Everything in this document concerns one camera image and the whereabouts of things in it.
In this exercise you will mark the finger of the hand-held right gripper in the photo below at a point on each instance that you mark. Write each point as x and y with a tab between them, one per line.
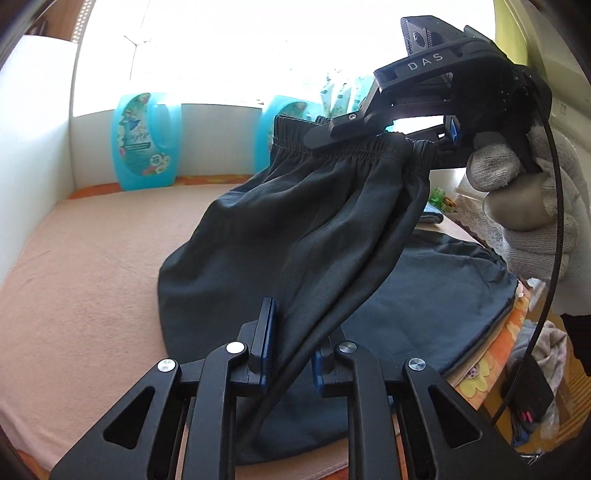
344	127
453	131

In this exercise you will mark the gold tin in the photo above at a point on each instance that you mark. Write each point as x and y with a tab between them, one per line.
451	204

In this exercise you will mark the black battery pack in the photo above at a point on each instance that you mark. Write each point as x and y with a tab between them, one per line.
531	383

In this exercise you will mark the small blue detergent bottle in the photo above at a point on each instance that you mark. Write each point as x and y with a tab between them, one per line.
143	147

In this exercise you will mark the folded blue-grey cloth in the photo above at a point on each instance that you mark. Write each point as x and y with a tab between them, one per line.
431	215

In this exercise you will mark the person's right hand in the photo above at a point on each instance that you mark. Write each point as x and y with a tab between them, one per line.
531	221

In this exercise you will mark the white lace cloth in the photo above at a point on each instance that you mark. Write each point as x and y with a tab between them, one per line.
471	212

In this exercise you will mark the large blue detergent bottle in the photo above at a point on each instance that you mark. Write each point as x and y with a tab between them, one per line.
288	108

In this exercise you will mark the beige mat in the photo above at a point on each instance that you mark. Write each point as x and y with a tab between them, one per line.
92	277

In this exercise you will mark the orange floral tablecloth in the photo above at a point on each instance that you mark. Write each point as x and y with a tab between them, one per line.
512	323

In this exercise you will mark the pile of clothes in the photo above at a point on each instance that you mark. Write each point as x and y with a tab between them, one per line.
549	341

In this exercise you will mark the white framed window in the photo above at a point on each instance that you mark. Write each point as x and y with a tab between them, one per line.
231	46

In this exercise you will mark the dark grey shorts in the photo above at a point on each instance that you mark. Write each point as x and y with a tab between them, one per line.
300	221

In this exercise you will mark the landscape scroll painting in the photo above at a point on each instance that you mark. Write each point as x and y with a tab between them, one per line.
508	27

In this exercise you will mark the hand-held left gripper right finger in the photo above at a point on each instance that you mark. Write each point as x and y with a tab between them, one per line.
318	364

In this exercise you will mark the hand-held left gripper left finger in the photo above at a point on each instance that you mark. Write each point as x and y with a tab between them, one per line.
265	341

